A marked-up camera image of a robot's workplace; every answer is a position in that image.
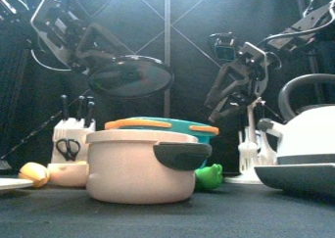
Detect grey vertical frame pole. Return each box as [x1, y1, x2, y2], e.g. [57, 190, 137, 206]
[162, 0, 172, 119]

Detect green toy pepper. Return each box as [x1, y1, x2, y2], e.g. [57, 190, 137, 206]
[193, 163, 224, 191]

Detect yellow toy lemon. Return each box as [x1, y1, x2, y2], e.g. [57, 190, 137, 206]
[17, 162, 51, 188]

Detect black toy scissors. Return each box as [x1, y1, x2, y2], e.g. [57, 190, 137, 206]
[54, 137, 82, 163]

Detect black handled toy knife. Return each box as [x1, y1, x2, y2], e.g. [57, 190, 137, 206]
[58, 94, 70, 121]
[75, 95, 86, 120]
[83, 100, 97, 128]

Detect white plate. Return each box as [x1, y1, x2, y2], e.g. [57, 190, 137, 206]
[0, 177, 34, 193]

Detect dark glass pot lid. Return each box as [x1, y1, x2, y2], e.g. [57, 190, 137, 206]
[86, 54, 174, 100]

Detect white utensil rack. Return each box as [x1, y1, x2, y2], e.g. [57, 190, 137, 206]
[225, 97, 278, 185]

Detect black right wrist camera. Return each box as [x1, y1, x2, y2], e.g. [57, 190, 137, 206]
[208, 31, 241, 63]

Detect pink pot with black handle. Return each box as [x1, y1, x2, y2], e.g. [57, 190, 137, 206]
[85, 129, 214, 206]

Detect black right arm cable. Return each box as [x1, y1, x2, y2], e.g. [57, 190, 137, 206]
[256, 0, 335, 49]

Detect white knife block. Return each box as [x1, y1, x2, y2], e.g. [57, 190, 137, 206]
[49, 117, 97, 167]

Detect white left arm cable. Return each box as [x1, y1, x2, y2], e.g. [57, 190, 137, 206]
[29, 48, 73, 72]

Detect teal pot with orange handles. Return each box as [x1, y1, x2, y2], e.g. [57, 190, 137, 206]
[102, 116, 221, 145]

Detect white kettle with grey handle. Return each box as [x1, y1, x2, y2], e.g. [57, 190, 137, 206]
[256, 72, 335, 167]

